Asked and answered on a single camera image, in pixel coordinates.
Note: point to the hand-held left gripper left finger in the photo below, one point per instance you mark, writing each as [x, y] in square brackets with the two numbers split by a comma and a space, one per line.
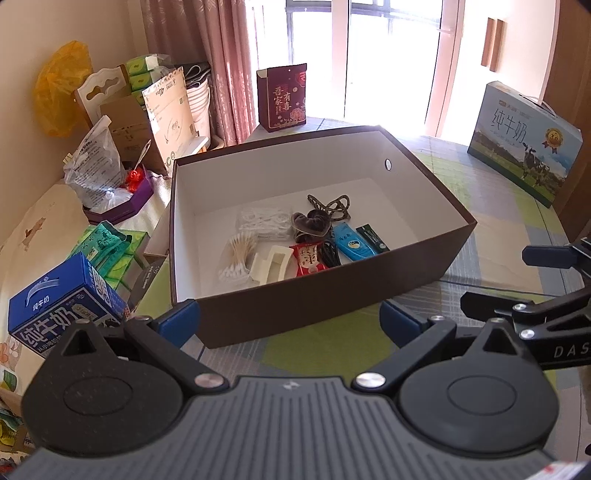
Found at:
[178, 318]

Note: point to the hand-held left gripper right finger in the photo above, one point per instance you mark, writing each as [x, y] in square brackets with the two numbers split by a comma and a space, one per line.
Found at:
[399, 321]

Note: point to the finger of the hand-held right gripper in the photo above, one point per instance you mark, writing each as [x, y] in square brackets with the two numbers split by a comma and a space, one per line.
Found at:
[554, 258]
[563, 341]

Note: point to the brown storage box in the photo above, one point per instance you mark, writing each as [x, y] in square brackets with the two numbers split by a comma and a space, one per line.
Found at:
[323, 304]

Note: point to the dark green lip balm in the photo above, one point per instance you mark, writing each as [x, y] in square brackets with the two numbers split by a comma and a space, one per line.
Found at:
[373, 238]

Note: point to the bag of cotton swabs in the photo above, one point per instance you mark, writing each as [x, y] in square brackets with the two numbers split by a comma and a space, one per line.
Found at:
[238, 256]

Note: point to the blue cream tube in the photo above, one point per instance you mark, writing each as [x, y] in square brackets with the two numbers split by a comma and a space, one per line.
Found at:
[348, 242]

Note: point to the cream hair claw clip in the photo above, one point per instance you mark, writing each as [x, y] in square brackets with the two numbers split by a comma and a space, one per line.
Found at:
[265, 267]

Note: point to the red snack packet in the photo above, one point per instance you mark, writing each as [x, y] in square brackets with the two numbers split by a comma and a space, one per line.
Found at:
[307, 258]

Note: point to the clear box of floss picks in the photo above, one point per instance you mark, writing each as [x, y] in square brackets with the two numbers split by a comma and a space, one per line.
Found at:
[263, 221]

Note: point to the brown braided hair band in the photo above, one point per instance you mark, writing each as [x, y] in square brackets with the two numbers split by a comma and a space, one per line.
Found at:
[339, 205]

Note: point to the brown velvet scrunchie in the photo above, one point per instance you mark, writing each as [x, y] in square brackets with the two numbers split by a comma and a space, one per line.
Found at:
[311, 224]

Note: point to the dark grey flat packet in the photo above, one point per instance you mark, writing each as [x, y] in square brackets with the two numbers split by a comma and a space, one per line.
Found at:
[143, 281]

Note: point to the brown open cardboard box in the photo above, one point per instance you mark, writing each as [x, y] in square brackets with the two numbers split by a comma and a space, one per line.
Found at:
[159, 240]

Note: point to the green tea packets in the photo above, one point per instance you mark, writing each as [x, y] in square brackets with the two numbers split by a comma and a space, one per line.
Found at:
[111, 249]

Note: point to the white lace cloth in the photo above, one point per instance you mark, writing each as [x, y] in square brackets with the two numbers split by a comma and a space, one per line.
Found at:
[154, 198]

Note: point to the blue milk carton box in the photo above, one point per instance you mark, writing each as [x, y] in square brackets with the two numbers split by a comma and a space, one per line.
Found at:
[55, 309]

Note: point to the cow print milk gift box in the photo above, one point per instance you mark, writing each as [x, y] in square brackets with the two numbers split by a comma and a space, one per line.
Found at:
[521, 138]

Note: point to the purple octagonal box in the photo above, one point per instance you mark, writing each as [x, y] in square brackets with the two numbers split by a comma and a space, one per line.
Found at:
[120, 207]

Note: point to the red ornament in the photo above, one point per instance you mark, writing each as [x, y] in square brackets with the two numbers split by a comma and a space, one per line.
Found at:
[134, 179]

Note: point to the white wooden stool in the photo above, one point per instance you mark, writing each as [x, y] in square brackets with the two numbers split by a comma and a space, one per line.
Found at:
[198, 144]

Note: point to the clear plastic bag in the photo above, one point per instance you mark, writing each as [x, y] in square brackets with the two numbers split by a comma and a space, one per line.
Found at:
[97, 161]

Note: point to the printed cardboard sheet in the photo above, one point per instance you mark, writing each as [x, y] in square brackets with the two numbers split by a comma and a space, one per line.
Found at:
[168, 120]

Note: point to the wooden door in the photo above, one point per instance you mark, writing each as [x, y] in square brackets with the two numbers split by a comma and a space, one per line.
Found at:
[572, 55]

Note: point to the stack of white buckets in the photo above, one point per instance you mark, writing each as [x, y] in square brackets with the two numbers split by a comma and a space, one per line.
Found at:
[198, 101]

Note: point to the dark red gift bag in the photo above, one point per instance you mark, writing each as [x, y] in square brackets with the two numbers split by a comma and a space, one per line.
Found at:
[281, 99]

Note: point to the green tissue packs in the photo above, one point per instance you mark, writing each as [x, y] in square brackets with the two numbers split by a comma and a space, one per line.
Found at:
[143, 74]

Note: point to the glass balcony door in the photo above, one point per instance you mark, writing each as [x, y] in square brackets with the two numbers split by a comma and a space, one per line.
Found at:
[392, 60]

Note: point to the yellow plastic bag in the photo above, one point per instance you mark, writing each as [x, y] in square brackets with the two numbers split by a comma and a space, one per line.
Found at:
[60, 87]

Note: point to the pink curtain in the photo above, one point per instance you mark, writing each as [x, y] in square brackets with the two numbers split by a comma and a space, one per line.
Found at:
[221, 55]

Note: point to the wooden wall strips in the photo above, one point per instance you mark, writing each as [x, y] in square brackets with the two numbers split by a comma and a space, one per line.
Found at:
[494, 44]

